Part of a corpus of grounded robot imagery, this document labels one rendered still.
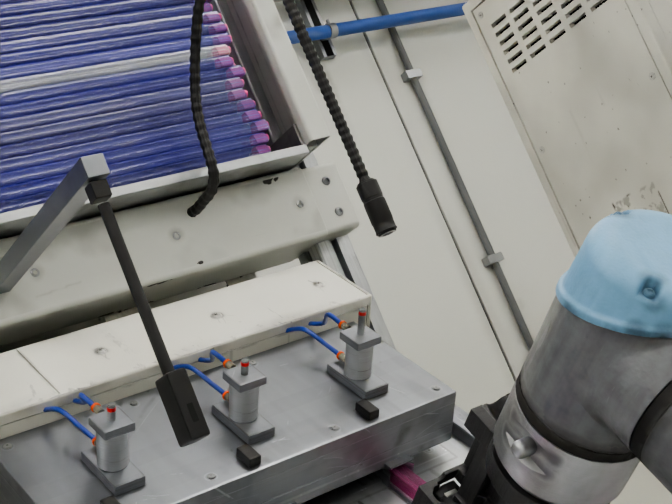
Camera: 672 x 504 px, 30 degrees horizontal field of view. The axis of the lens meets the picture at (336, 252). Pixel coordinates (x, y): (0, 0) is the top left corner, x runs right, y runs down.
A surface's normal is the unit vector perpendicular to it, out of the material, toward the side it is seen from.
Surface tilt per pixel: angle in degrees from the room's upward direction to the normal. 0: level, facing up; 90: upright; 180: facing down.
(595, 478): 138
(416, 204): 90
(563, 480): 125
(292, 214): 90
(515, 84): 90
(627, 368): 78
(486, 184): 90
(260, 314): 44
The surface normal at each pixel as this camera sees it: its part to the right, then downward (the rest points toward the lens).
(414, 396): 0.06, -0.89
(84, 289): 0.48, -0.34
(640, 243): 0.23, -0.74
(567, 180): -0.79, 0.23
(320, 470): 0.61, 0.39
